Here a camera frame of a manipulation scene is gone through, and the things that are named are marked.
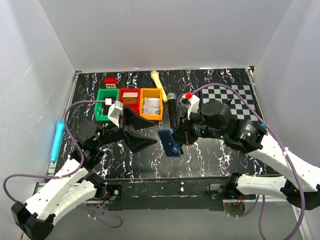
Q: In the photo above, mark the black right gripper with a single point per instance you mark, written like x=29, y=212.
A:
x=184, y=131

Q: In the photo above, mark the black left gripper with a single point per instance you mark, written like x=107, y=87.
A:
x=124, y=127

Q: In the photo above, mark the navy blue card holder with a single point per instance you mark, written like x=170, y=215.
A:
x=171, y=148

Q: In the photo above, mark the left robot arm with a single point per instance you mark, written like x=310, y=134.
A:
x=74, y=183

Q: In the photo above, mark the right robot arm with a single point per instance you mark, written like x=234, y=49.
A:
x=298, y=181

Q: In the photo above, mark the white cards in yellow bin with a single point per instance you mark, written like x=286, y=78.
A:
x=151, y=106

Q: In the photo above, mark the orange cards in red bin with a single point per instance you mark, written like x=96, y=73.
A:
x=130, y=97

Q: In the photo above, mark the black white chessboard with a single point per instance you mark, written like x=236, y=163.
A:
x=237, y=107

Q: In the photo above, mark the yellow plastic bin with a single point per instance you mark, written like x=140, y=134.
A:
x=151, y=92

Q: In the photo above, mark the black object in green bin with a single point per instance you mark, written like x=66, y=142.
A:
x=106, y=106

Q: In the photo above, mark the black microphone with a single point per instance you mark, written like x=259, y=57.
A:
x=172, y=110

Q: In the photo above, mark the green plastic bin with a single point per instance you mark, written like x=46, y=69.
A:
x=101, y=95

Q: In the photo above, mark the beige wooden microphone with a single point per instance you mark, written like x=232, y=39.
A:
x=156, y=79

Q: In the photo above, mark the light blue toy microphone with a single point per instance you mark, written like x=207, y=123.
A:
x=59, y=133

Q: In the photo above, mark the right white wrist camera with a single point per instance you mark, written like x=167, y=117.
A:
x=191, y=102

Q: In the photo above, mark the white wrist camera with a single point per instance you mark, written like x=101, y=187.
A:
x=115, y=112
x=191, y=102

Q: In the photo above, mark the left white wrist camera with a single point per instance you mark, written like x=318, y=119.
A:
x=115, y=112

